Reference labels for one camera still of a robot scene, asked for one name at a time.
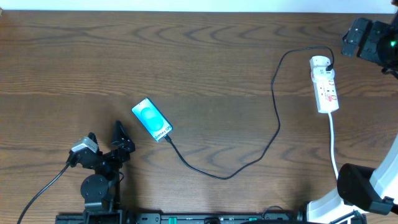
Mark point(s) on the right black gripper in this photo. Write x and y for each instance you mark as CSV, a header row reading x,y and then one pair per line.
x,y
379,32

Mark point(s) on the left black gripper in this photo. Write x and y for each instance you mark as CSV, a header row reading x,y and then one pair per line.
x,y
111,153

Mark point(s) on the blue screen Galaxy smartphone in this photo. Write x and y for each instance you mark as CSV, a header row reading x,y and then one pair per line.
x,y
152,119

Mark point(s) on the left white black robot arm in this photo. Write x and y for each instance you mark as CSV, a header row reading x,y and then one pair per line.
x,y
101,190

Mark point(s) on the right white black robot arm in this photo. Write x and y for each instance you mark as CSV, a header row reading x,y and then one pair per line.
x,y
359,189

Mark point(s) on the white USB charger plug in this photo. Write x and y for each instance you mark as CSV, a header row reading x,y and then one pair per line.
x,y
320,69

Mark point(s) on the white power strip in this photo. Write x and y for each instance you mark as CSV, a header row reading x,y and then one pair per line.
x,y
326,96

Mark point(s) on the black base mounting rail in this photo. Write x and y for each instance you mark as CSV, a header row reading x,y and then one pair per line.
x,y
273,214

